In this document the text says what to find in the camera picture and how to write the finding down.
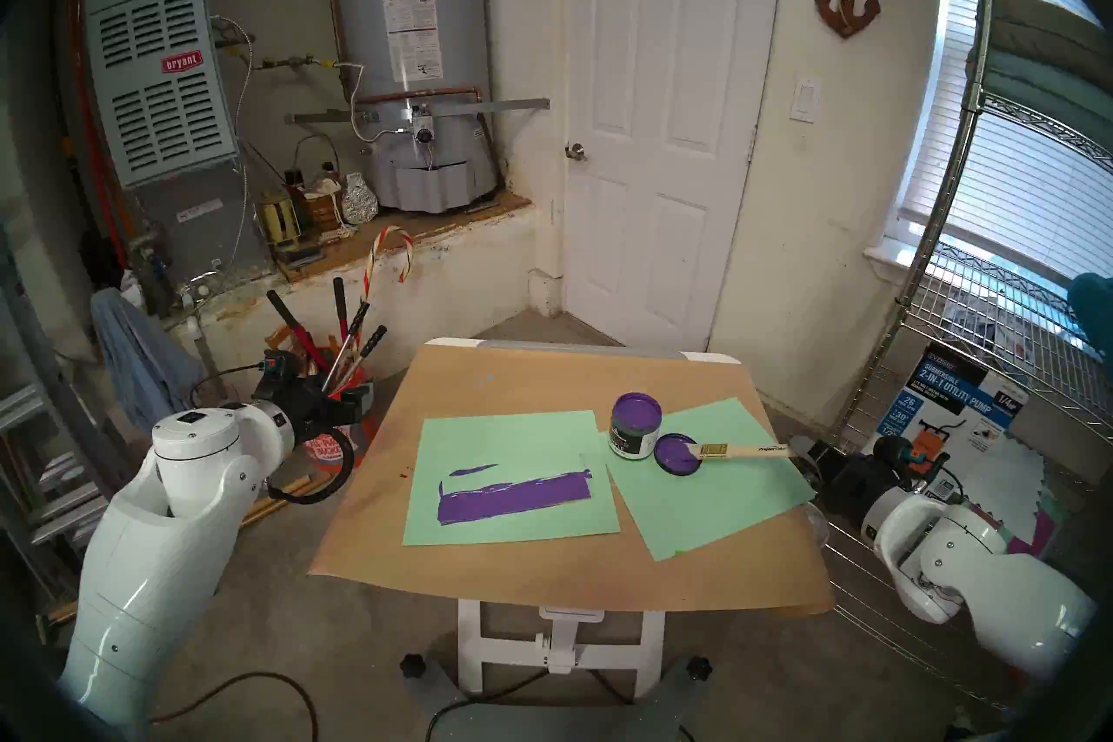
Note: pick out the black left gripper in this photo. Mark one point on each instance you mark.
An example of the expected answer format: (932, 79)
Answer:
(300, 401)

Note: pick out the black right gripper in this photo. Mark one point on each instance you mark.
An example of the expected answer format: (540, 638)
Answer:
(865, 479)

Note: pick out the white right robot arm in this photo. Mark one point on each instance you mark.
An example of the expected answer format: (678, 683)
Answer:
(983, 575)

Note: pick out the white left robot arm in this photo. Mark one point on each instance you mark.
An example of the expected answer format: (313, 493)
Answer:
(165, 549)

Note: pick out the purple paint jar lid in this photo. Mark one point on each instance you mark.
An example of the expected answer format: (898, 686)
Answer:
(674, 455)

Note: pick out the purple paint sample jar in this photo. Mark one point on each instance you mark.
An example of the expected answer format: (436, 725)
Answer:
(635, 427)

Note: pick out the orange plastic bucket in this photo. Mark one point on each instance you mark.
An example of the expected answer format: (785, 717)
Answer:
(326, 449)

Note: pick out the mint green paper sheet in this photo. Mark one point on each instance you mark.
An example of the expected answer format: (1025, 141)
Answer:
(513, 440)
(704, 505)

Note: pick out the striped candy cane decoration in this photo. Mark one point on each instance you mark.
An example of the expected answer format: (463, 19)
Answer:
(376, 253)

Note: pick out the utility pump cardboard box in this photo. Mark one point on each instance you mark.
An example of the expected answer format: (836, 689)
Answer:
(952, 401)

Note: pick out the brown paper covered table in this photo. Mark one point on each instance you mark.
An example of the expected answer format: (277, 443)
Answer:
(522, 384)

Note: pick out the flat wooden slat board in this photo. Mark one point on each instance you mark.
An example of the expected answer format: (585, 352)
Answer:
(513, 497)

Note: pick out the brown wicker basket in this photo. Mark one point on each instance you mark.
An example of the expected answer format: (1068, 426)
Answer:
(320, 210)

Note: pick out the plywood heater platform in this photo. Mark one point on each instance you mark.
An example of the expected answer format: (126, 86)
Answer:
(435, 223)

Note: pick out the aluminium foil wrapped bundle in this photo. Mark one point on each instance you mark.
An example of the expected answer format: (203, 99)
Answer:
(359, 201)

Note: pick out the white scalloped paper sheet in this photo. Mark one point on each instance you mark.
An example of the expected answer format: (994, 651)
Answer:
(1009, 479)

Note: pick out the blue hanging cloth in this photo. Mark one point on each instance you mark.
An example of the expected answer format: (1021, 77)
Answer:
(139, 362)

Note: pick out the coloured paper stack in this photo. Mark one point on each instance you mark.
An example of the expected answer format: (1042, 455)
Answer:
(1039, 527)

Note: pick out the grey water heater tank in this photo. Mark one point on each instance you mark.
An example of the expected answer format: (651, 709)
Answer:
(413, 114)

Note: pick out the teal cloth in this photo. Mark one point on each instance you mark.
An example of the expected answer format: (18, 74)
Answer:
(1094, 314)

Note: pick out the aluminium ladder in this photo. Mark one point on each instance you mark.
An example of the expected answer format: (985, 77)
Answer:
(26, 410)

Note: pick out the silver door knob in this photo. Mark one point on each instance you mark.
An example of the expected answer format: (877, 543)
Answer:
(575, 152)

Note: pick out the yellow coated gas pipe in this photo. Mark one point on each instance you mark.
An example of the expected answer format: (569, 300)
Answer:
(296, 63)

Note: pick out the white panel door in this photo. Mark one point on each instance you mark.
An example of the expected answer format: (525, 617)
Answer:
(669, 140)

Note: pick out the white window blinds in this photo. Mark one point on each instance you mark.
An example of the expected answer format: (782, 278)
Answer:
(1035, 184)

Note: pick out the grey Bryant furnace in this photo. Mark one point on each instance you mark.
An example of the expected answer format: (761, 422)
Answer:
(161, 97)

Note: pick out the green seat cushion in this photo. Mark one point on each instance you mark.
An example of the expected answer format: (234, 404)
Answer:
(1043, 93)
(1043, 23)

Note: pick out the white wall light switch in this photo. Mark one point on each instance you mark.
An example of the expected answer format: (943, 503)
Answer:
(805, 101)

